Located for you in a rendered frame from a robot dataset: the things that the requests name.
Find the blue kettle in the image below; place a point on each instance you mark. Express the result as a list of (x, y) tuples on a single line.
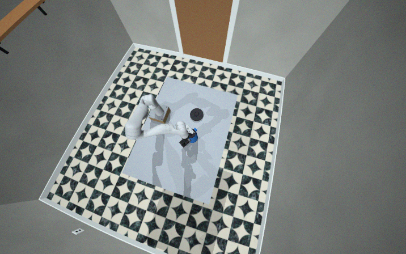
[(193, 137)]

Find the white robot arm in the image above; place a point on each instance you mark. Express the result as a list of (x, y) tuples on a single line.
[(134, 124)]

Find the black round base with center stud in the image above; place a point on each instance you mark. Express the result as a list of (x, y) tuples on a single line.
[(196, 114)]

